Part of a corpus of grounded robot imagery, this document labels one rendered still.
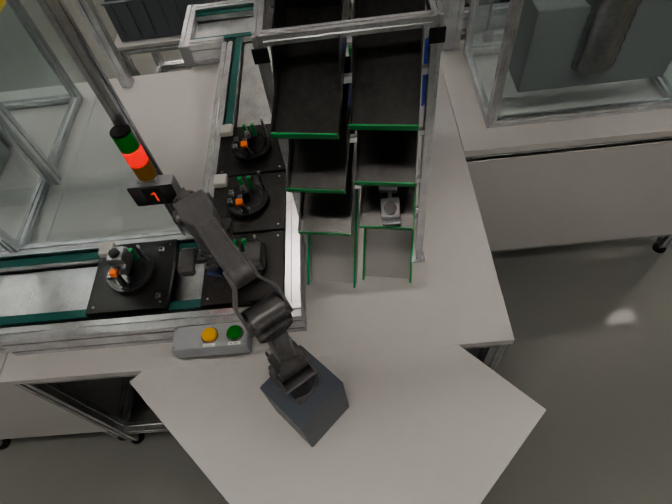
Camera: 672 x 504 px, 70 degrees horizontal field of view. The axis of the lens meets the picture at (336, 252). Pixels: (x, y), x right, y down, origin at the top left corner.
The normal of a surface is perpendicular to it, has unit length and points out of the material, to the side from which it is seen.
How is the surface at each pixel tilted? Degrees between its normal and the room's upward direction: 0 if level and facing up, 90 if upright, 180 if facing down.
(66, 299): 0
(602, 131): 0
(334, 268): 45
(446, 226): 0
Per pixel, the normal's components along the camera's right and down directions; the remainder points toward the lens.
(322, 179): -0.15, -0.15
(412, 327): -0.10, -0.55
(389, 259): -0.16, 0.20
